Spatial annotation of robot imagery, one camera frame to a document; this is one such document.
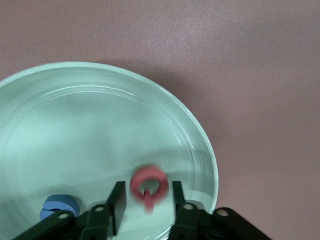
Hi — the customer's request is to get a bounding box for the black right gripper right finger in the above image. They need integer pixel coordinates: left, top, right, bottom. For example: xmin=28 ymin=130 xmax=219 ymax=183
xmin=171 ymin=180 xmax=201 ymax=240

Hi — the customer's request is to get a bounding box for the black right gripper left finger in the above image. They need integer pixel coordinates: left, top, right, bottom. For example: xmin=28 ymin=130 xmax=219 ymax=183
xmin=81 ymin=180 xmax=127 ymax=240

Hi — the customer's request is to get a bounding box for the blue uppercase letter G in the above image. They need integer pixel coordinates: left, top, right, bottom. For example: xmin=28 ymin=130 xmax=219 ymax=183
xmin=39 ymin=194 xmax=80 ymax=221

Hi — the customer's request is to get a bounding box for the red uppercase letter Q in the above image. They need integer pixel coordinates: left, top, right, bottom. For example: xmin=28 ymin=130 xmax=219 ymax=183
xmin=129 ymin=164 xmax=168 ymax=215

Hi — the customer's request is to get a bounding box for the light green plate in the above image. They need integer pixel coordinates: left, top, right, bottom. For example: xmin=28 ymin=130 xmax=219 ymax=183
xmin=0 ymin=61 xmax=219 ymax=240

